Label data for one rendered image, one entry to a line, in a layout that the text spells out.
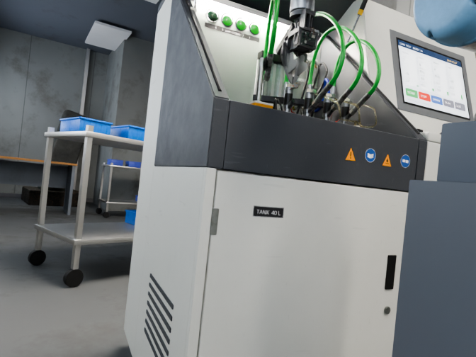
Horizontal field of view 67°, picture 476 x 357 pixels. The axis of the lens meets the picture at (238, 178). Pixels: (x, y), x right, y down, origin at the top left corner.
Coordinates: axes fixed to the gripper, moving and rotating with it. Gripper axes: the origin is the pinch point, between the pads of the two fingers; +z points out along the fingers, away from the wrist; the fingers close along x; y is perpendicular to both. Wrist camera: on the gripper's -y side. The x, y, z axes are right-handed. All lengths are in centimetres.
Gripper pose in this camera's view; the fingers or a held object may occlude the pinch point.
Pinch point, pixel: (291, 80)
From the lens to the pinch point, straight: 119.4
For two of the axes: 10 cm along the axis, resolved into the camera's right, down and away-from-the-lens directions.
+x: 9.0, 1.0, 4.2
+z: -1.0, 9.9, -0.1
